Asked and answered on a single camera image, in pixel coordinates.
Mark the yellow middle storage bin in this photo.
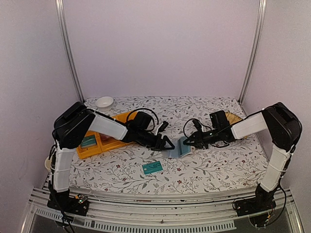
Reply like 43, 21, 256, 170
100, 139, 127, 152

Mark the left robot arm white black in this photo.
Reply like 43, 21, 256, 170
50, 102, 175, 211

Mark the green card stack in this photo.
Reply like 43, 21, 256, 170
80, 135, 97, 149

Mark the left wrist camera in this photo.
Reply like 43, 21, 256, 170
154, 121, 169, 135

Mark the yellow left storage bin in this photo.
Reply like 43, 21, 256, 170
76, 131, 102, 159

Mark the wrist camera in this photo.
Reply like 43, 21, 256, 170
192, 119, 204, 132
154, 121, 169, 135

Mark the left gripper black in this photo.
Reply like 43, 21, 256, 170
138, 129, 176, 151

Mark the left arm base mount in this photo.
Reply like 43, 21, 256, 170
47, 193, 89, 216

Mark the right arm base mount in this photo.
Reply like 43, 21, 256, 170
232, 194, 276, 216

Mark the left black cable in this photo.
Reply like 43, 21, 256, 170
125, 108, 160, 133

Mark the pink white card stack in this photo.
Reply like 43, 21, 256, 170
100, 134, 114, 142

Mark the right aluminium frame post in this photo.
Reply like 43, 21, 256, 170
238, 0, 267, 105

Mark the woven bamboo tray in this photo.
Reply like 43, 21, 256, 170
225, 112, 243, 125

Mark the white ceramic bowl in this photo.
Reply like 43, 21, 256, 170
95, 96, 114, 112

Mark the black cable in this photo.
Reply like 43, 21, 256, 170
183, 118, 230, 149
125, 108, 160, 133

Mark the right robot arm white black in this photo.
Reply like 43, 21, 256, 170
182, 102, 302, 212

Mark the front aluminium rail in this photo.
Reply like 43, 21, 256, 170
20, 186, 304, 233

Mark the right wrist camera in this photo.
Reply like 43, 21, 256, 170
192, 119, 204, 132

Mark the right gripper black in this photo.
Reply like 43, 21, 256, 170
184, 128, 221, 149

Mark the aluminium frame post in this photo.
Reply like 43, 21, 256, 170
55, 0, 85, 102
238, 0, 267, 105

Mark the right black cable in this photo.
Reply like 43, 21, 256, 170
183, 118, 230, 149

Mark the beige card holder wallet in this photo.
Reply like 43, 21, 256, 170
162, 136, 195, 159

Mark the left aluminium frame post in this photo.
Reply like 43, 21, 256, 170
55, 0, 85, 102

